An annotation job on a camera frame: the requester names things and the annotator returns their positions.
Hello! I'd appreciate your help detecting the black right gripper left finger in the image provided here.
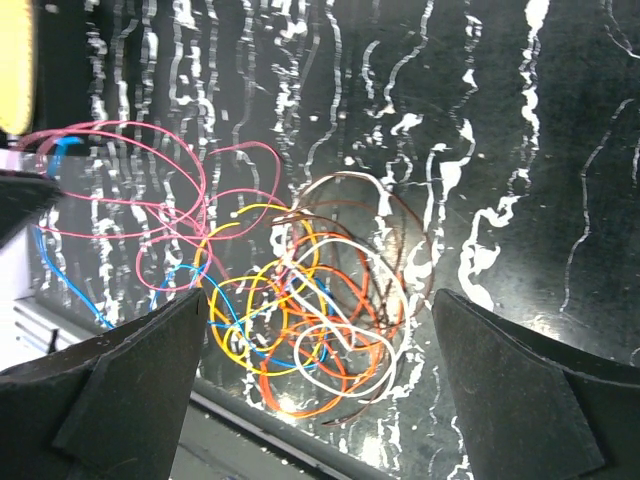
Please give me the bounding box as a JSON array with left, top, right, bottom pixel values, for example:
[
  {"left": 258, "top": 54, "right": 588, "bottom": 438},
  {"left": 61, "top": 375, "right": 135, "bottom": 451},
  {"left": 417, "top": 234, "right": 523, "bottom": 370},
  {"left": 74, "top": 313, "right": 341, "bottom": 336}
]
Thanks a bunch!
[{"left": 1, "top": 289, "right": 208, "bottom": 479}]

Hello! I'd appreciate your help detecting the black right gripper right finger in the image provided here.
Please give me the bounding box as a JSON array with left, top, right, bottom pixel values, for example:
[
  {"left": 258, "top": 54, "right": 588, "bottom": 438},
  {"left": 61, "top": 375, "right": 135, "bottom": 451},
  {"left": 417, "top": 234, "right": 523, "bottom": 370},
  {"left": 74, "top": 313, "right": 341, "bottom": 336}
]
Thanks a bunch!
[{"left": 433, "top": 289, "right": 639, "bottom": 479}]

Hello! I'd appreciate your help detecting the orange thin cable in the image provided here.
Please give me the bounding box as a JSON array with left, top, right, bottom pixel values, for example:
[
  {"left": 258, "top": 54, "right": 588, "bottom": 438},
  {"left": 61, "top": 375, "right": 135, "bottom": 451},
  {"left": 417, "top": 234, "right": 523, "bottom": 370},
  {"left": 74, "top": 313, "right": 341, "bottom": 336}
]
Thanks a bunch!
[{"left": 257, "top": 232, "right": 406, "bottom": 419}]

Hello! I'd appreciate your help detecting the pink thin cable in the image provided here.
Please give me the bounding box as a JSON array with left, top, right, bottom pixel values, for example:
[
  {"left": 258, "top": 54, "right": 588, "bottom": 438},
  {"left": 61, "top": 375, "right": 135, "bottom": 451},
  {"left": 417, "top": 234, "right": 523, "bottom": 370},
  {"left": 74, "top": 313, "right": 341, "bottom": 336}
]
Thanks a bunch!
[{"left": 14, "top": 119, "right": 284, "bottom": 294}]

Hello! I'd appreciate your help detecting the black marble pattern mat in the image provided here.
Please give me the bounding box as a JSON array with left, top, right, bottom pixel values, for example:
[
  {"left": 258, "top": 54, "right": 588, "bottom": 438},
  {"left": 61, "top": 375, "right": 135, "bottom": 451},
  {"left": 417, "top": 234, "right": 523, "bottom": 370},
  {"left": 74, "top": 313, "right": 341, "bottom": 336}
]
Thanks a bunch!
[{"left": 32, "top": 1, "right": 639, "bottom": 479}]

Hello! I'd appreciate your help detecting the orange woven basket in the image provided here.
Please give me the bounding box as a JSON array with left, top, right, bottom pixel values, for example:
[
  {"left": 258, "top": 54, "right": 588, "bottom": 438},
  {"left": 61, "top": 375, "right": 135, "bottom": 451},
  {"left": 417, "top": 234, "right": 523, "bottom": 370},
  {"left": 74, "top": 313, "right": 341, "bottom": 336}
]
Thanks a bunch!
[{"left": 1, "top": 0, "right": 36, "bottom": 135}]

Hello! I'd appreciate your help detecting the brown thin cable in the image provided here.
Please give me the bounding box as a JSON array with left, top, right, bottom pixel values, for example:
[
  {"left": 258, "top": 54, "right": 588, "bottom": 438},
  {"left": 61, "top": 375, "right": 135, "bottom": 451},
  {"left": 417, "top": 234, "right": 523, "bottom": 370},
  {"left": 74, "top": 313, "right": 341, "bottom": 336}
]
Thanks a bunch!
[{"left": 272, "top": 172, "right": 436, "bottom": 426}]

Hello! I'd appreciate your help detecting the blue thin cable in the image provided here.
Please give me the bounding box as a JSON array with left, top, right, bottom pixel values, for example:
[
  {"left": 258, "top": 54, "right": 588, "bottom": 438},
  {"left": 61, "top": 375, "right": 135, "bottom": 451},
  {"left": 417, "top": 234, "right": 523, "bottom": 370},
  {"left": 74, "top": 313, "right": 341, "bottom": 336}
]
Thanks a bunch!
[{"left": 32, "top": 137, "right": 334, "bottom": 369}]

